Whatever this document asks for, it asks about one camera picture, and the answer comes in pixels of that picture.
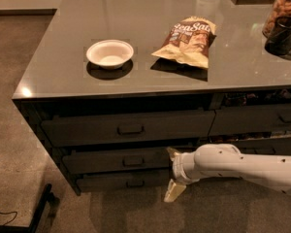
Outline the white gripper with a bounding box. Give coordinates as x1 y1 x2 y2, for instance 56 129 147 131
164 147 199 203

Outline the dark drawer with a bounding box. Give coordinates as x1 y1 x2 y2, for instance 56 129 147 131
210 104 291 136
42 110 214 147
62 148 169 174
77 169 170 192
234 138 291 155

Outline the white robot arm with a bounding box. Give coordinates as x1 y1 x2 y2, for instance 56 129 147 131
164 144 291 203

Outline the dark counter cabinet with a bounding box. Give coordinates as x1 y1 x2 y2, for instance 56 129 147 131
13 0 291 193

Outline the sea salt chip bag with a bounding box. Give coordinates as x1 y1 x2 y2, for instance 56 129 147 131
152 17 216 69

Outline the white paper bowl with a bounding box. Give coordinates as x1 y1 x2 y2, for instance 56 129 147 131
86 40 134 70

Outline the black mesh cup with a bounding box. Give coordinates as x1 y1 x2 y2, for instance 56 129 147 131
265 16 291 55

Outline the glass jar of nuts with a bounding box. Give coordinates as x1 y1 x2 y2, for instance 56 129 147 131
262 0 291 39

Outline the black cable on floor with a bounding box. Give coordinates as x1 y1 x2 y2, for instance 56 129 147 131
0 205 19 227

